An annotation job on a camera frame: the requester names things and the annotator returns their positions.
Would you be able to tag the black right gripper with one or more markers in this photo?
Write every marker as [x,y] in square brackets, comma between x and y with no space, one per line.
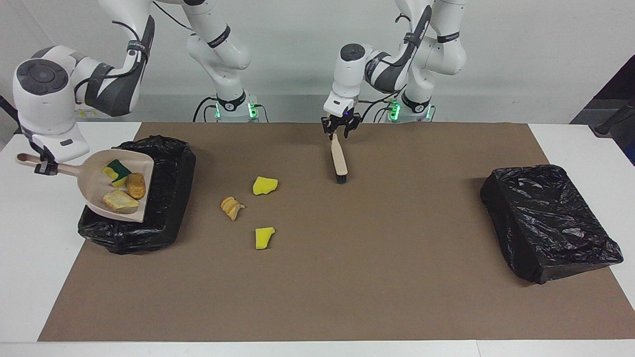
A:
[43,155]

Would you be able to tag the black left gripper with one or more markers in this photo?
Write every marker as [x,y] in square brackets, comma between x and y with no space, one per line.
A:
[342,120]

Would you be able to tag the beige hand brush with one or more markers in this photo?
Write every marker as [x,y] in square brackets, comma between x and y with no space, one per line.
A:
[340,158]

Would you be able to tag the beige plastic dustpan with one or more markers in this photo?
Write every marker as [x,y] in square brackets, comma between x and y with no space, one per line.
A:
[92,196]

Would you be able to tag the green and yellow sponge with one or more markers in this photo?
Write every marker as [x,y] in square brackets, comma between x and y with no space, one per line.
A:
[118,169]

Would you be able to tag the pale bread chunk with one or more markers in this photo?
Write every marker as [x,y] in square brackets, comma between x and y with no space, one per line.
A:
[119,202]

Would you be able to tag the brown oval bread roll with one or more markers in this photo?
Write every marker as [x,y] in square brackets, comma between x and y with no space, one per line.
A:
[136,186]

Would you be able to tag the yellow sponge piece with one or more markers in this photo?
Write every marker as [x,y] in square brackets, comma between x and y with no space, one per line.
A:
[263,238]
[264,185]

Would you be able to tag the striped croissant piece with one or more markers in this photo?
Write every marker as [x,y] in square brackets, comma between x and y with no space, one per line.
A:
[230,206]

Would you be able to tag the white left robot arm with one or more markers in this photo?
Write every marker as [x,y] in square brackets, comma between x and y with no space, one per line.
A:
[347,79]

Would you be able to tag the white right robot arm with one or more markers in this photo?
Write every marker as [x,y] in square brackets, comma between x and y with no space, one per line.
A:
[44,111]

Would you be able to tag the open bin with black bag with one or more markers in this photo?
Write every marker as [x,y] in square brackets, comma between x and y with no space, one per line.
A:
[168,208]

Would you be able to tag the bin covered by black bag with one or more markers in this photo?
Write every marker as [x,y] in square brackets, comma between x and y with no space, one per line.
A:
[545,223]

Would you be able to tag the black stand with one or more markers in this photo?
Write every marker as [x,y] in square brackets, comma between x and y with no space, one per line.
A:
[612,121]
[6,106]

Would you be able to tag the brown table mat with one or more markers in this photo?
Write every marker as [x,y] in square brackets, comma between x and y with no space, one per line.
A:
[317,307]

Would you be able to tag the white wall socket box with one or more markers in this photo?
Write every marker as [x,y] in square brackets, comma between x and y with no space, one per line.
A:
[92,114]

